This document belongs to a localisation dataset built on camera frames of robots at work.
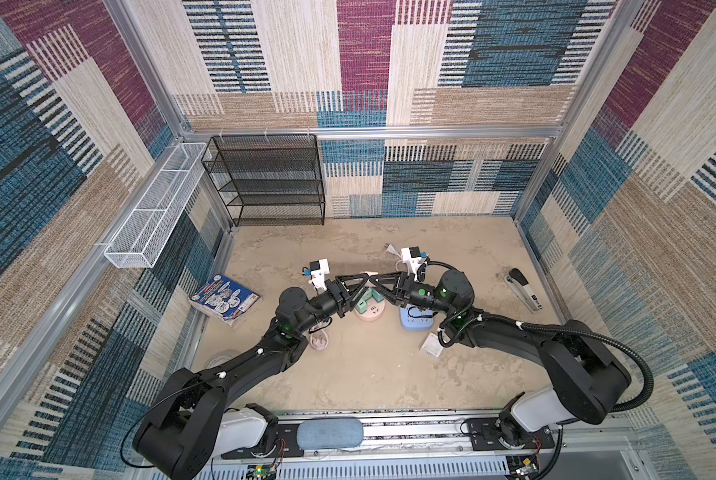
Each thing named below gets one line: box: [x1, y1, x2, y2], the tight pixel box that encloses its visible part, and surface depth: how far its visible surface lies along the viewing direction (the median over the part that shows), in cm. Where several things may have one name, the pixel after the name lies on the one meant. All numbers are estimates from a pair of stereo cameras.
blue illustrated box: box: [187, 274, 262, 328], surface depth 98 cm
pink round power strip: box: [354, 297, 387, 322], surface depth 96 cm
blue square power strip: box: [400, 304, 435, 332], surface depth 73 cm
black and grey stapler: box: [504, 267, 543, 314], surface depth 98 cm
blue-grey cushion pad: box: [296, 418, 364, 450], surface depth 73 cm
